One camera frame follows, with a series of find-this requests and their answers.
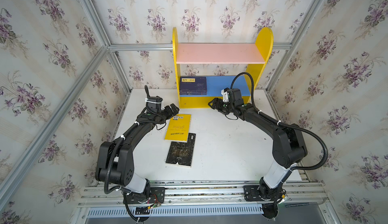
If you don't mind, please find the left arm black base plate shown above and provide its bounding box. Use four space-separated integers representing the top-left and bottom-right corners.
123 187 166 204

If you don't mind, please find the aluminium mounting rail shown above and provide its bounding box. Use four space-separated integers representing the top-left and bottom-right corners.
76 181 328 208

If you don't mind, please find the yellow pink blue bookshelf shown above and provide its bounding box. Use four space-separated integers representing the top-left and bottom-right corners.
172 27 274 109

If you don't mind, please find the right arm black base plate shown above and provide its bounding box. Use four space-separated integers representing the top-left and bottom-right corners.
243 185 286 203

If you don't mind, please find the white ventilation grille strip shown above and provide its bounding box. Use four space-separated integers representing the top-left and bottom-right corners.
87 204 264 219

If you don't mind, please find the dark blue text-covered book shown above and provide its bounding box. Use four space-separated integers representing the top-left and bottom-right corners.
179 77 207 91

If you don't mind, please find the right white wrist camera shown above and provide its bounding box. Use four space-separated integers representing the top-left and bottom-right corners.
221 88 230 103

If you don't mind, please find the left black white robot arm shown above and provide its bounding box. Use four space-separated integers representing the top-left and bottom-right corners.
95 96 179 199

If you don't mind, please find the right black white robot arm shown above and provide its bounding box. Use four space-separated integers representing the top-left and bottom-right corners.
208 88 307 203

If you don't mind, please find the yellow paperback book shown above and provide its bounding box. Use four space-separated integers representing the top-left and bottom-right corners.
165 114 191 142

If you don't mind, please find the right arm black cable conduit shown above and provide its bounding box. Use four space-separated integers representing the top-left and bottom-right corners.
230 72 329 171

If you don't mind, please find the black paperback book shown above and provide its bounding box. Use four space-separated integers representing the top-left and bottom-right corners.
165 133 196 167

